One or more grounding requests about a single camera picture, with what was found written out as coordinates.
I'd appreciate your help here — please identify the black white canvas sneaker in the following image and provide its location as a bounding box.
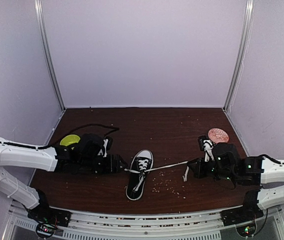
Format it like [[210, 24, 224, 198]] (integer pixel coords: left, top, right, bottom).
[[126, 149, 154, 201]]

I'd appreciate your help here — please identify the left aluminium frame post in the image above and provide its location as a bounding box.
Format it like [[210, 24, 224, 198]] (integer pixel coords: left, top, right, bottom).
[[34, 0, 66, 112]]

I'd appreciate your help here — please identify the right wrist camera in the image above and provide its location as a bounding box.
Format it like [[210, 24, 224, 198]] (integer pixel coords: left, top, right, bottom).
[[198, 135, 215, 162]]

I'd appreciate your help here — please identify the right aluminium frame post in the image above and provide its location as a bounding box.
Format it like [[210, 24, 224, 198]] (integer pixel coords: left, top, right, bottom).
[[223, 0, 255, 113]]

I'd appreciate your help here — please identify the green plastic bowl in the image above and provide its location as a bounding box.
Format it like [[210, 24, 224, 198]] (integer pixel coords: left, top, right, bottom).
[[59, 134, 80, 147]]

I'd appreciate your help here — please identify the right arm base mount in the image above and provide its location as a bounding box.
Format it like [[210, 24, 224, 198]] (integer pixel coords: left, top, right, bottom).
[[221, 206, 264, 238]]

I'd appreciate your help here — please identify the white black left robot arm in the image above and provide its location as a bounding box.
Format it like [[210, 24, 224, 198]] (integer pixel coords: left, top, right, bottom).
[[0, 133, 127, 222]]

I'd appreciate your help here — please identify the aluminium frame post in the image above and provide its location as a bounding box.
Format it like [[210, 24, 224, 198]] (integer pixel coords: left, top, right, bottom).
[[34, 0, 66, 112], [223, 0, 255, 113]]

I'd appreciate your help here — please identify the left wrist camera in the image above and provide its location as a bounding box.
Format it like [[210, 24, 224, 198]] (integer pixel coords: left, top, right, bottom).
[[98, 136, 113, 158]]

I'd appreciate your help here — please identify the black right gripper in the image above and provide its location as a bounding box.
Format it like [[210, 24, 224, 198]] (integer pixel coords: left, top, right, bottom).
[[188, 157, 236, 182]]

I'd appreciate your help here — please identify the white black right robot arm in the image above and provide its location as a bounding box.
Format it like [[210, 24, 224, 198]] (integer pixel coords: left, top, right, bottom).
[[183, 140, 284, 221]]

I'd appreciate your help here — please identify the pink patterned bowl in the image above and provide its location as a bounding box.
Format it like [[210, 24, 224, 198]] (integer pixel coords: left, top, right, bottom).
[[208, 128, 229, 144]]

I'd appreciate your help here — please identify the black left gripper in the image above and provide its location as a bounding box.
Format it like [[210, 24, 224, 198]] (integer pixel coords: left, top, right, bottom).
[[79, 153, 128, 175]]

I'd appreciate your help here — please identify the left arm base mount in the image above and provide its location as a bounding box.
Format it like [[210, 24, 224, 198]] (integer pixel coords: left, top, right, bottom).
[[25, 207, 71, 240]]

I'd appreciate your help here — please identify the aluminium front rail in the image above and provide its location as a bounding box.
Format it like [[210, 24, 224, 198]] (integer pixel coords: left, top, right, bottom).
[[0, 200, 284, 240]]

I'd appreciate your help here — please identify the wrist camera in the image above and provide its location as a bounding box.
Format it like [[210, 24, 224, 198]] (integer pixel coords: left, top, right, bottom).
[[98, 136, 113, 158], [198, 135, 215, 162]]

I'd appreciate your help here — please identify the white shoelace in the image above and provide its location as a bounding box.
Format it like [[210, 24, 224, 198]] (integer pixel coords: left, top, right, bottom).
[[124, 161, 190, 182]]

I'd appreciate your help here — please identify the black braided left cable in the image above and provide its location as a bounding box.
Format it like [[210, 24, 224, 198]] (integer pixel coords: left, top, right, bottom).
[[49, 123, 120, 146]]

